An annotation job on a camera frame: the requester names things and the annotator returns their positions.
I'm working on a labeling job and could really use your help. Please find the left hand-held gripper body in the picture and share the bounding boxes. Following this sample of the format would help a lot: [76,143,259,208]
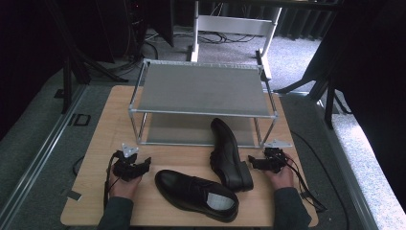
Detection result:
[111,143,144,182]

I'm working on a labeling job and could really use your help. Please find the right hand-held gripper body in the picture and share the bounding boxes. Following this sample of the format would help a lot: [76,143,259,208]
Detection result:
[263,139,293,173]

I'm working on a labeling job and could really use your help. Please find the black leather shoe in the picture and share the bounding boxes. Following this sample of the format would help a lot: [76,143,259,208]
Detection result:
[154,169,240,224]
[208,117,255,193]

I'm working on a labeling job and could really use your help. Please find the metal shoe rack grey shelves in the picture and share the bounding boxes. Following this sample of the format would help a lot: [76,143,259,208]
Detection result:
[127,58,280,150]

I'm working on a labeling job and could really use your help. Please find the person's left hand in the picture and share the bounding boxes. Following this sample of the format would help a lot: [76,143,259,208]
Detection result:
[107,172,144,201]

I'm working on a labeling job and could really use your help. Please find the person's right hand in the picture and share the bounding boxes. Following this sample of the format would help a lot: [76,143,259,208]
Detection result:
[266,152,296,191]

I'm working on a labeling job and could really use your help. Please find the grey tape strip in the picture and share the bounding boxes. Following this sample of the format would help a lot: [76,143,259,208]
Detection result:
[59,188,83,202]

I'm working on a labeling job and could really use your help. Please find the black tape mark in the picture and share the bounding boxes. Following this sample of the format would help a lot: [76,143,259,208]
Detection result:
[67,112,92,127]

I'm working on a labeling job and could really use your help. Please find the black metal stand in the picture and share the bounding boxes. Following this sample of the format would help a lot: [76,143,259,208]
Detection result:
[44,0,129,115]
[273,47,352,130]

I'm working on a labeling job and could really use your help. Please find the dark curtain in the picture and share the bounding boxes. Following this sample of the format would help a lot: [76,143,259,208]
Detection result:
[314,0,406,205]
[0,0,117,142]

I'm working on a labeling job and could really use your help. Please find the left hand-held gripper cable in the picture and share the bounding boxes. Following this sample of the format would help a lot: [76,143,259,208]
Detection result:
[102,150,124,210]

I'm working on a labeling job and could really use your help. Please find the hand-held gripper cable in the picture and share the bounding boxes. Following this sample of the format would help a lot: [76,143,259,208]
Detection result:
[102,150,124,210]
[277,150,328,214]

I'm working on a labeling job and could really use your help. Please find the right hand-held gripper cable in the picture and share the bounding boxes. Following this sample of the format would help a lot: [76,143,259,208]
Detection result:
[277,150,328,214]

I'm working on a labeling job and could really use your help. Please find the long black floor cable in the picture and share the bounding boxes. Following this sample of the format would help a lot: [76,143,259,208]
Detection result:
[290,129,350,230]

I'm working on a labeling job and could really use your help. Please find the short black floor cable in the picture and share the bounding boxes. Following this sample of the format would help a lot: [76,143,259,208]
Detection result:
[71,154,86,177]

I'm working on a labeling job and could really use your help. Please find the aluminium floor rail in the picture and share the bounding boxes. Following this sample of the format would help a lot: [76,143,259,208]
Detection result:
[0,83,88,225]
[313,98,381,230]

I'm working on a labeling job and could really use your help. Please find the bundle of floor cables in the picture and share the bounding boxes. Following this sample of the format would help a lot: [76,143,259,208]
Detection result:
[145,29,259,45]

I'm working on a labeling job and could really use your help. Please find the white table frame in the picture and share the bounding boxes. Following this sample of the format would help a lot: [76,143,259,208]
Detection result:
[186,0,283,81]

